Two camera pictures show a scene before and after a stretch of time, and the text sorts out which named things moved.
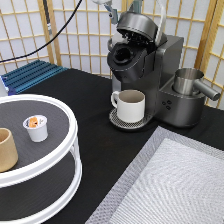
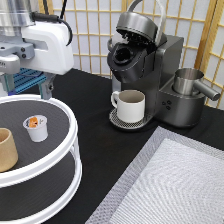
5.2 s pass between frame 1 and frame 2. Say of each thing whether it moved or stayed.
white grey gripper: moved
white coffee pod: stayed
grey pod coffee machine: stayed
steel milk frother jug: stayed
